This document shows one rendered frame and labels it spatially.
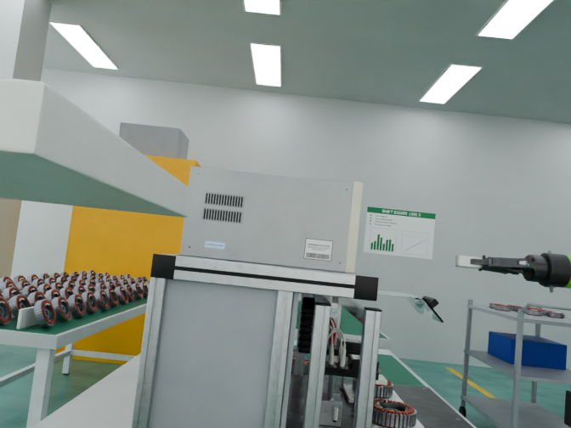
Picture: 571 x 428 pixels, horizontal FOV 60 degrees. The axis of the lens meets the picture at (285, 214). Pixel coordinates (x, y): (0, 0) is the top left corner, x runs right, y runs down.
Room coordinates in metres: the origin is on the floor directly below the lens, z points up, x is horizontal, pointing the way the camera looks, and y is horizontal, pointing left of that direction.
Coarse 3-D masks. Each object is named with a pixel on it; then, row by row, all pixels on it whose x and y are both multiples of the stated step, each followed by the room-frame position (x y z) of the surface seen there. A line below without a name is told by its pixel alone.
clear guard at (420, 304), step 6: (378, 294) 1.34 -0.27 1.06; (384, 294) 1.34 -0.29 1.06; (390, 294) 1.37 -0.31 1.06; (396, 294) 1.40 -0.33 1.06; (402, 294) 1.43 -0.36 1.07; (408, 294) 1.47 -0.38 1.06; (408, 300) 1.57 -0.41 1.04; (414, 300) 1.48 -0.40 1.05; (420, 300) 1.39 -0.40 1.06; (414, 306) 1.56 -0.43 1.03; (420, 306) 1.46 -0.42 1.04; (426, 306) 1.38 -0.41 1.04; (420, 312) 1.54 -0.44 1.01; (426, 312) 1.44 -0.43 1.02; (432, 312) 1.35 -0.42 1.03; (432, 318) 1.43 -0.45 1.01; (438, 318) 1.35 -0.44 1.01
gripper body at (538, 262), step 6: (528, 258) 1.39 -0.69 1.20; (534, 258) 1.36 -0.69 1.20; (540, 258) 1.36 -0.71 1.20; (534, 264) 1.35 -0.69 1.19; (540, 264) 1.35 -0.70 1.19; (546, 264) 1.35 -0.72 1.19; (528, 270) 1.37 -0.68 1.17; (534, 270) 1.35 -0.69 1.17; (540, 270) 1.35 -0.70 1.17; (546, 270) 1.35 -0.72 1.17; (528, 276) 1.38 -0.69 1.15; (534, 276) 1.36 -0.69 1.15; (540, 276) 1.36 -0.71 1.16
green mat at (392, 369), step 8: (384, 360) 2.12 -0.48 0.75; (392, 360) 2.14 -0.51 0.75; (384, 368) 1.96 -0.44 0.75; (392, 368) 1.98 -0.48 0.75; (400, 368) 1.99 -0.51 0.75; (336, 376) 1.73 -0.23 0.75; (384, 376) 1.81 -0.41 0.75; (392, 376) 1.83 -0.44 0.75; (400, 376) 1.84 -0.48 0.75; (408, 376) 1.85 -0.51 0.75; (400, 384) 1.72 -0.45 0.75; (408, 384) 1.73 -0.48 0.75; (416, 384) 1.75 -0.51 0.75
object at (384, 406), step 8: (376, 400) 1.22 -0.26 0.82; (384, 400) 1.23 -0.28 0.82; (392, 400) 1.23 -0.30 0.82; (376, 408) 1.16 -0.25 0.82; (384, 408) 1.16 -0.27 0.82; (392, 408) 1.20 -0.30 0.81; (400, 408) 1.21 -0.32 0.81; (408, 408) 1.19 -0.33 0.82; (376, 416) 1.15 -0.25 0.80; (384, 416) 1.14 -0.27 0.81; (392, 416) 1.13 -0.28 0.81; (400, 416) 1.13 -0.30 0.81; (408, 416) 1.14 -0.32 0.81; (376, 424) 1.16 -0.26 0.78; (384, 424) 1.14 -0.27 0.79; (392, 424) 1.13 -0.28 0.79; (400, 424) 1.13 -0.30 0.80; (408, 424) 1.14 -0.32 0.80
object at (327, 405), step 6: (324, 396) 1.19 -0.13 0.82; (336, 396) 1.20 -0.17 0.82; (324, 402) 1.15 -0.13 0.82; (330, 402) 1.15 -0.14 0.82; (336, 402) 1.15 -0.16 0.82; (324, 408) 1.15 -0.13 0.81; (330, 408) 1.15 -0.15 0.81; (324, 414) 1.15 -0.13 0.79; (330, 414) 1.15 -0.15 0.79; (324, 420) 1.15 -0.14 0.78; (330, 420) 1.15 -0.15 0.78; (336, 420) 1.15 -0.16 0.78
